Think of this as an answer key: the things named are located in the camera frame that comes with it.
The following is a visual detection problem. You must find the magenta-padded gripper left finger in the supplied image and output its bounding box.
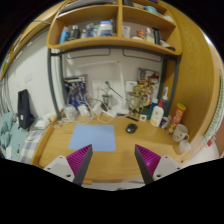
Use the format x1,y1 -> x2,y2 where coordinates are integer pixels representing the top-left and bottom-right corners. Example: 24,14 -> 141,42
43,143 -> 94,187

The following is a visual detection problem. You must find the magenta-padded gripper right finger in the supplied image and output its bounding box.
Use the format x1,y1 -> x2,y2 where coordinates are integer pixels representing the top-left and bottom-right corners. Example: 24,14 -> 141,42
134,143 -> 182,185

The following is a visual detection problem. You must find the black computer mouse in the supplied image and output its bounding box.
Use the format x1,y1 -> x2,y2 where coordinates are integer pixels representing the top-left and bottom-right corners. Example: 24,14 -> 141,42
125,123 -> 139,135

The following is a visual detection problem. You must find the light blue mouse pad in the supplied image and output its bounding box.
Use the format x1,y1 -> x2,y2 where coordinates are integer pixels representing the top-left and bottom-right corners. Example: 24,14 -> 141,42
68,124 -> 117,152

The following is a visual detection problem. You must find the small white cup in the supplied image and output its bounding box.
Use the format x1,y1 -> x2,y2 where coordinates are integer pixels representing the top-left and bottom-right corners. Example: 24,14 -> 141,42
178,139 -> 192,155

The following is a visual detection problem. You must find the white mug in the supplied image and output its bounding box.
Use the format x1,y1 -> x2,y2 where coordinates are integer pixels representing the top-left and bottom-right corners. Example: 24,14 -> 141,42
172,123 -> 190,143

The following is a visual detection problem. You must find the dark green round container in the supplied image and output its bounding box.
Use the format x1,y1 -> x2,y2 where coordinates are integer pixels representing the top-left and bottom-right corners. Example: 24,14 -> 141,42
141,108 -> 154,120

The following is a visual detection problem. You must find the clear plastic jar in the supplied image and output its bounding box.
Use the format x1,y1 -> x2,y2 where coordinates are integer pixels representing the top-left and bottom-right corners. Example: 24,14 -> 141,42
63,105 -> 79,121

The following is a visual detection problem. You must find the small white charger plug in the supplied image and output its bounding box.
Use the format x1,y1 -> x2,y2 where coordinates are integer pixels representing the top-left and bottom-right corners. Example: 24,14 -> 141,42
78,104 -> 91,117

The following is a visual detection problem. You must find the large white charger block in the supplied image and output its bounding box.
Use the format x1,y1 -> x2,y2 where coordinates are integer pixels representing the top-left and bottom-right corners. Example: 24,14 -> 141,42
91,101 -> 103,116

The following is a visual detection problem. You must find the white power strip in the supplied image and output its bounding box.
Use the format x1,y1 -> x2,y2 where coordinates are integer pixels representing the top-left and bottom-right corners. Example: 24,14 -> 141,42
99,109 -> 118,118

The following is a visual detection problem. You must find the dark bottle white nozzle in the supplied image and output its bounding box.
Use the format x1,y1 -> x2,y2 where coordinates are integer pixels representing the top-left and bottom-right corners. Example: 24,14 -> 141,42
162,86 -> 170,116

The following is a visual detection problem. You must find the metal cup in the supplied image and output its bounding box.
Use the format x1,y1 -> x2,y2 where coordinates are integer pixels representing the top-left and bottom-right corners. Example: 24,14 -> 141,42
101,93 -> 113,109

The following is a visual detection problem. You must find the bed with checked bedding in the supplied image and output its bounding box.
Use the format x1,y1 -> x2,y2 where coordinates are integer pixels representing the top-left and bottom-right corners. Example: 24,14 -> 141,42
0,111 -> 46,164

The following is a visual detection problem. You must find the blue robot model kit box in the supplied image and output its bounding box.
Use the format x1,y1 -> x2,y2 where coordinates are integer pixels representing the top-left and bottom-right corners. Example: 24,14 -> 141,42
63,74 -> 89,108

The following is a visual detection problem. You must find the black hanging bag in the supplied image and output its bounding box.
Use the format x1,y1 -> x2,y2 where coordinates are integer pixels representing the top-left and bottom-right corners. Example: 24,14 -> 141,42
17,88 -> 36,130

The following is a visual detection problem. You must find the colourful printed poster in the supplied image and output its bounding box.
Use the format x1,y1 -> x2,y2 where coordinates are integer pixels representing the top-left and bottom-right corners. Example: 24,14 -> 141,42
138,68 -> 160,98

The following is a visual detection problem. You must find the wooden shelf unit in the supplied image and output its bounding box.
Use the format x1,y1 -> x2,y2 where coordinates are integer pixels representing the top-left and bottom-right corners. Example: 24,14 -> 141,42
46,0 -> 183,56

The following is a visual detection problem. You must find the white wall-mounted box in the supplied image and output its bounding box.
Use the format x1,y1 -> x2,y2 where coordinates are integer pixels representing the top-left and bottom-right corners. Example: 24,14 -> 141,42
125,80 -> 138,98

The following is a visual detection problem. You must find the dark green cable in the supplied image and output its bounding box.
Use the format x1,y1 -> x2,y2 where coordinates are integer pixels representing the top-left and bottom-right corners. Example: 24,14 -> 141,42
104,80 -> 125,100

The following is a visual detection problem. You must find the grey metal frame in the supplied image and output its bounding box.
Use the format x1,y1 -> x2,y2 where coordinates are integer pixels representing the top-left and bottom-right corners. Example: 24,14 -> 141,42
47,46 -> 183,121

